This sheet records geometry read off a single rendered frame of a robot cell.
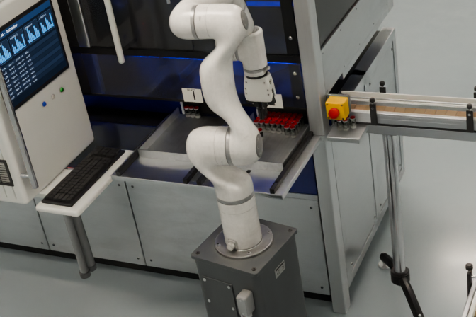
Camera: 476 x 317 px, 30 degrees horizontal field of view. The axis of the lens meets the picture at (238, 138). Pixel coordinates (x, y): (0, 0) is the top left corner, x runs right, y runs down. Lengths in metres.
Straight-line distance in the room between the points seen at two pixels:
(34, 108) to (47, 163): 0.24
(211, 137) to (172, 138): 0.87
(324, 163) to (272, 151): 0.23
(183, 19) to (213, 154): 0.42
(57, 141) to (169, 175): 0.54
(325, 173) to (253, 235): 0.71
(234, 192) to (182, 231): 1.25
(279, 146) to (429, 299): 1.03
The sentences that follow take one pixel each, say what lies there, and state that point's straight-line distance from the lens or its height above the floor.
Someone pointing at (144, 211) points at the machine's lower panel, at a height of 0.41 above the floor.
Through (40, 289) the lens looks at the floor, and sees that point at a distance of 4.41.
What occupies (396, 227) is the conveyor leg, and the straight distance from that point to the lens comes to 3.68.
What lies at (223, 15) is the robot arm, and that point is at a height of 1.64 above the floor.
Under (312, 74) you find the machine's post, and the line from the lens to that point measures 3.24.
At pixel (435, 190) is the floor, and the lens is 4.57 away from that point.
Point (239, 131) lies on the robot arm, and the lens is 2.61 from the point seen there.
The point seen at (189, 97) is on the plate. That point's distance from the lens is 3.51.
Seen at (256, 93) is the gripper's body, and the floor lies 1.19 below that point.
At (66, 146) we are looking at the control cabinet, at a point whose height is 0.88.
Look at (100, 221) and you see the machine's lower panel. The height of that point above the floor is 0.32.
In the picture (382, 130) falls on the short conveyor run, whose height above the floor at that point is 0.86.
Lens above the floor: 2.56
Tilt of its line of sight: 29 degrees down
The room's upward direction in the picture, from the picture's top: 10 degrees counter-clockwise
